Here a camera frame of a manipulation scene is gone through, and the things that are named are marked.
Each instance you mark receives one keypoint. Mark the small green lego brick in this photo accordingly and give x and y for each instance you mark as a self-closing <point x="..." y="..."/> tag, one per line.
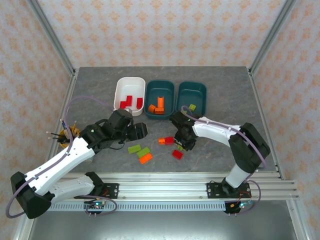
<point x="192" y="107"/>
<point x="179" y="147"/>

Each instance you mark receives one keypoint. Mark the red lego brick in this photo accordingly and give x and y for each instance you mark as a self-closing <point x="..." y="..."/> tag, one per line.
<point x="169" y="140"/>
<point x="177" y="154"/>
<point x="129" y="99"/>
<point x="139" y="103"/>
<point x="123" y="105"/>

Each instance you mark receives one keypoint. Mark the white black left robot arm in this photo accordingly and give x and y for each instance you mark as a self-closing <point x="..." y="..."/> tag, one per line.
<point x="62" y="160"/>

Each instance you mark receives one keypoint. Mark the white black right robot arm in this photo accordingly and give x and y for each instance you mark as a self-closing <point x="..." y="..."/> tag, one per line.
<point x="212" y="130"/>

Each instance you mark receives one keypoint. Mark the yellow pencil cup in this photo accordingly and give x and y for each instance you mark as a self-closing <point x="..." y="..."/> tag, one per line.
<point x="77" y="131"/>

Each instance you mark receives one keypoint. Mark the orange pencil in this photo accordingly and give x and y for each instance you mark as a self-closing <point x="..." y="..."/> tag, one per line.
<point x="74" y="126"/>

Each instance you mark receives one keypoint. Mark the teal plastic container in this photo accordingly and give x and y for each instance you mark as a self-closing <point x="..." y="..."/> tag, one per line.
<point x="160" y="87"/>
<point x="192" y="92"/>

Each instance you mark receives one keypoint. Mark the dark pencil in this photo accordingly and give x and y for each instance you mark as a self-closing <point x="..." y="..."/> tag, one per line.
<point x="64" y="124"/>

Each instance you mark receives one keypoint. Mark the white plastic container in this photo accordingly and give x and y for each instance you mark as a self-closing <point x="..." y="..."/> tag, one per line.
<point x="130" y="86"/>

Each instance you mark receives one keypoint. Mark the black pencil white tip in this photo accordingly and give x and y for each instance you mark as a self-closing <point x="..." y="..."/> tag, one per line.
<point x="55" y="138"/>
<point x="53" y="134"/>

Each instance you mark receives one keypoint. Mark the small circuit board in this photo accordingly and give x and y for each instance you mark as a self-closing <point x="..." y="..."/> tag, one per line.
<point x="241" y="205"/>
<point x="97" y="205"/>

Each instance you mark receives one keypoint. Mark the grey metal panel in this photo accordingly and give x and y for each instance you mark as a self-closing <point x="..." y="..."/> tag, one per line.
<point x="162" y="225"/>

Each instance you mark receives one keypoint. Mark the aluminium mounting rail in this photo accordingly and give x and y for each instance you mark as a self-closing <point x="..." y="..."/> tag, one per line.
<point x="162" y="187"/>

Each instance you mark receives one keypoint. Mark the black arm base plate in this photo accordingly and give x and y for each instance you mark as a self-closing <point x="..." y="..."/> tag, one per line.
<point x="112" y="190"/>
<point x="212" y="190"/>

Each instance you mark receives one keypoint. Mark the aluminium side rail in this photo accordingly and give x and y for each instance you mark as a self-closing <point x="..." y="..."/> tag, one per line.
<point x="267" y="125"/>
<point x="69" y="100"/>

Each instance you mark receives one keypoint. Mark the aluminium frame post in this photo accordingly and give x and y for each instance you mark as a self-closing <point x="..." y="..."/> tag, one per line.
<point x="51" y="32"/>
<point x="273" y="32"/>

